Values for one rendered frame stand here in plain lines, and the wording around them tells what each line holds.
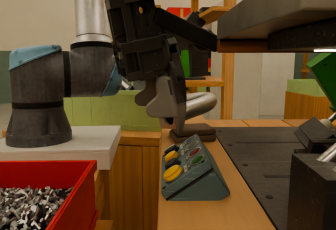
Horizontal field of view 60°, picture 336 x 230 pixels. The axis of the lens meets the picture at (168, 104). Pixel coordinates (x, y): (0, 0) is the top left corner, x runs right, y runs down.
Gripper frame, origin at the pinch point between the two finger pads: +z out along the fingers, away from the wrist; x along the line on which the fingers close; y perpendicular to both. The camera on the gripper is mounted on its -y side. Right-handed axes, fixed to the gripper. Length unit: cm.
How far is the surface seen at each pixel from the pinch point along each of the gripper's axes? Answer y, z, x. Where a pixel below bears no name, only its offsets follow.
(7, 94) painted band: 161, 117, -732
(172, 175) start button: 4.5, 4.7, 8.0
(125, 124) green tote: -3, 26, -74
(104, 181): 12.4, 26.9, -35.2
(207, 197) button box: 0.9, 8.2, 10.7
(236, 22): 3.7, -15.7, 25.7
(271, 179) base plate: -11.8, 11.6, 8.0
